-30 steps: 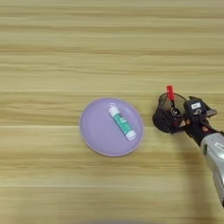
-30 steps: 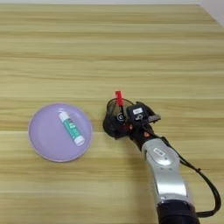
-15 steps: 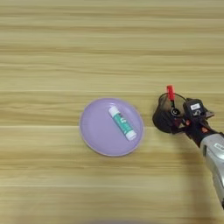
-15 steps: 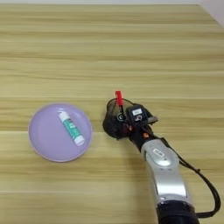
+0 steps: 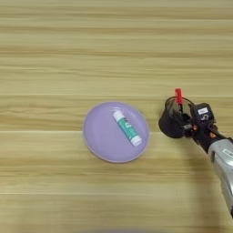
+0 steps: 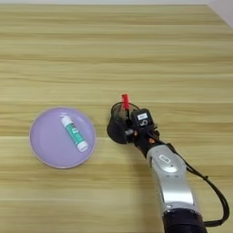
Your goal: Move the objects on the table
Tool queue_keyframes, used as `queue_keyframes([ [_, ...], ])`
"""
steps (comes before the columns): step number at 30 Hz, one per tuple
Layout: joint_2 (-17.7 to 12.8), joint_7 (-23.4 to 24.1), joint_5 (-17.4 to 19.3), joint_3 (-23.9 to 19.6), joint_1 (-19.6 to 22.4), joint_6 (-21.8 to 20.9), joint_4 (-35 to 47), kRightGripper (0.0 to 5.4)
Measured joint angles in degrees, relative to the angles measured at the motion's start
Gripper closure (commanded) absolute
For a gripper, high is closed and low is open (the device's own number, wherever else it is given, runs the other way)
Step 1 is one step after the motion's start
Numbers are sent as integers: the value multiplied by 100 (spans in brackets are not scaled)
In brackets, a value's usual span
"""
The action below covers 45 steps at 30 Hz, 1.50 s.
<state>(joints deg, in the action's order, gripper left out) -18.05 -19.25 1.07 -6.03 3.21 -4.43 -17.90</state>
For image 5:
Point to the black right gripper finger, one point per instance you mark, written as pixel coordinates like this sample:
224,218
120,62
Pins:
183,123
193,113

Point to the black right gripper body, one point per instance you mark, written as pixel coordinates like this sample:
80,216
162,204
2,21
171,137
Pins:
203,133

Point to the black mesh pen holder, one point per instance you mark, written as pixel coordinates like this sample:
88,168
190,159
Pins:
168,127

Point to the red cap marker pen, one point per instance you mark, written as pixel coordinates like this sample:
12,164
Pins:
178,94

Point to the small black box white label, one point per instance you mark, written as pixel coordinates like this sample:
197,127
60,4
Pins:
204,112

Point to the green white glue stick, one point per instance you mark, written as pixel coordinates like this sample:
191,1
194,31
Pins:
127,127

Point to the round purple plate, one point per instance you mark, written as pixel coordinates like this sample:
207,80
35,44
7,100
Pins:
100,142

